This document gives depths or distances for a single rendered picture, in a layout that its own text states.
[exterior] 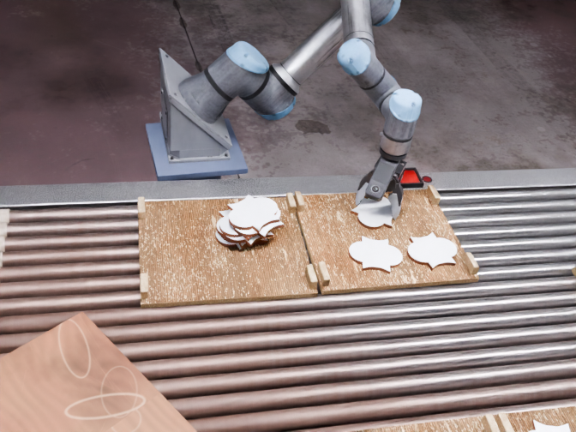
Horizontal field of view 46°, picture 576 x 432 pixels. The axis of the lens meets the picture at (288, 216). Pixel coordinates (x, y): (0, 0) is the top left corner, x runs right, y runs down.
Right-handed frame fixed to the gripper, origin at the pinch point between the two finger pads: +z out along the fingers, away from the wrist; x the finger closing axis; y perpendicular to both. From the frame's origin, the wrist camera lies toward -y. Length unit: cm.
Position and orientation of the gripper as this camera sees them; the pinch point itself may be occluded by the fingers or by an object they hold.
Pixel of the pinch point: (375, 212)
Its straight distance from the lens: 184.3
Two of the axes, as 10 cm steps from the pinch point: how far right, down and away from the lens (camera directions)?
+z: -1.1, 7.4, 6.6
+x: -9.0, -3.6, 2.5
